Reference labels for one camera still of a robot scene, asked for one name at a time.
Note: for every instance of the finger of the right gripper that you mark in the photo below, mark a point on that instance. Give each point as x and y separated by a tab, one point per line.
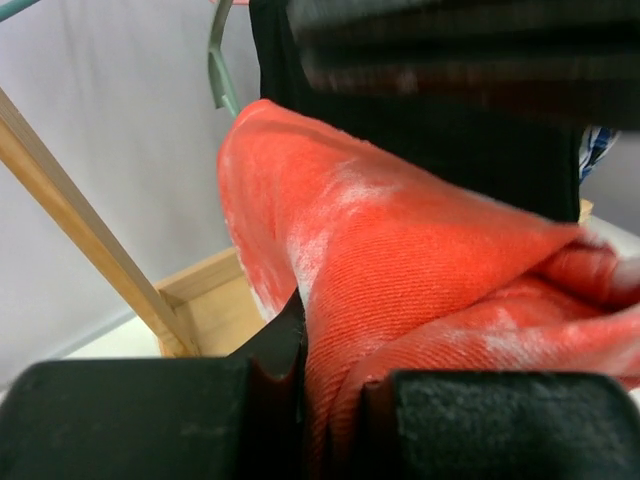
570	60

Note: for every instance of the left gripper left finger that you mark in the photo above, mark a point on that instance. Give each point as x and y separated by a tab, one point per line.
233	417

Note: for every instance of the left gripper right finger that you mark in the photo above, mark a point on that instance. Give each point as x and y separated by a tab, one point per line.
498	425

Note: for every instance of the red white trousers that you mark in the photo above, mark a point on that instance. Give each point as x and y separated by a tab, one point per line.
397	269

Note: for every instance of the mint green hanger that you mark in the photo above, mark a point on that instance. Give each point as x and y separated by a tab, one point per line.
222	88

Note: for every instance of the teal plastic hanger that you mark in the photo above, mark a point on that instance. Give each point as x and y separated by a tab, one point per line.
11	8

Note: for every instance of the black trousers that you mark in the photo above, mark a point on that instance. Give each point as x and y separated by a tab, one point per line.
528	164

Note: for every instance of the blue patterned trousers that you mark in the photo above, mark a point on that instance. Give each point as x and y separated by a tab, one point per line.
595	144

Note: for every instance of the wooden clothes rack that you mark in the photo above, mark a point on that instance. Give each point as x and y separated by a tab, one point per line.
205	309

